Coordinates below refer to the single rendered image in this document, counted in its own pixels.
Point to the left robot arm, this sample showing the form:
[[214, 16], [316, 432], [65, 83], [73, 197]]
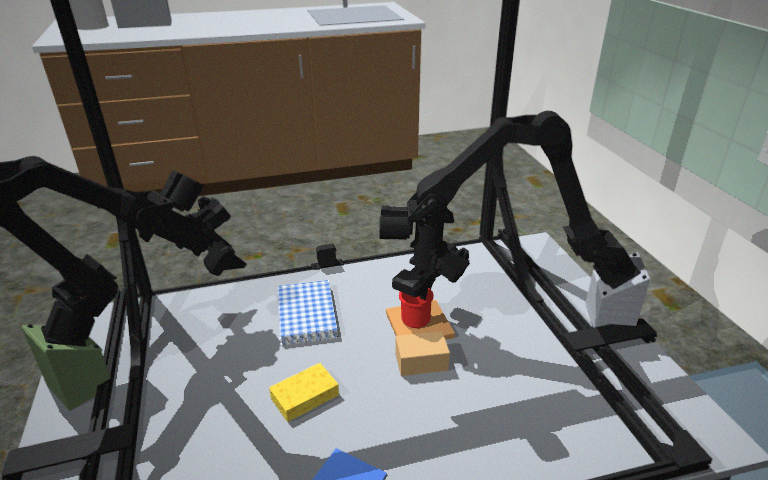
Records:
[[434, 192]]

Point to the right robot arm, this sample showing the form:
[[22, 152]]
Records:
[[71, 320]]

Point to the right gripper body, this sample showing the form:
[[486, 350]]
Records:
[[195, 240]]

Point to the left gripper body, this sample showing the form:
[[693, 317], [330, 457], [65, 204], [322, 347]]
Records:
[[410, 282]]

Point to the tan box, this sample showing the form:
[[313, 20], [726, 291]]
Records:
[[422, 353]]

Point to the yellow sponge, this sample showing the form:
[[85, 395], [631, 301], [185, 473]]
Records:
[[304, 391]]

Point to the red cup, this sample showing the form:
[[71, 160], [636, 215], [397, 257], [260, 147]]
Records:
[[416, 316]]

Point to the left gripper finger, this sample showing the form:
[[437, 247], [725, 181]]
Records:
[[424, 293], [434, 276]]

